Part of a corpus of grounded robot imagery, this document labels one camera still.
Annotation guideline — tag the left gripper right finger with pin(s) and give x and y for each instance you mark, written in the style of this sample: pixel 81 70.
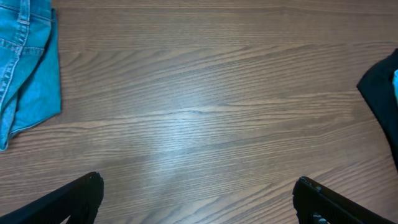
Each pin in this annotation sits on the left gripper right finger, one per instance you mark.
pixel 315 203

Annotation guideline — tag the light blue garment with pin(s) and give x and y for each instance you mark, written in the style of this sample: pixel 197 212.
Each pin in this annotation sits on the light blue garment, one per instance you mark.
pixel 395 84

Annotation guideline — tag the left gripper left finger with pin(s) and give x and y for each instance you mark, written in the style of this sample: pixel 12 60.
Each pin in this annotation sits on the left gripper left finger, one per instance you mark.
pixel 76 202

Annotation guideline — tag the folded blue denim jeans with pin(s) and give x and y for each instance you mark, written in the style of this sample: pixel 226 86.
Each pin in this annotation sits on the folded blue denim jeans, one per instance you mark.
pixel 30 71

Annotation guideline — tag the black garment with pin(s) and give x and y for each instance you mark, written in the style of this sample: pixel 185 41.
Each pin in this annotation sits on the black garment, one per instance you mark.
pixel 378 92

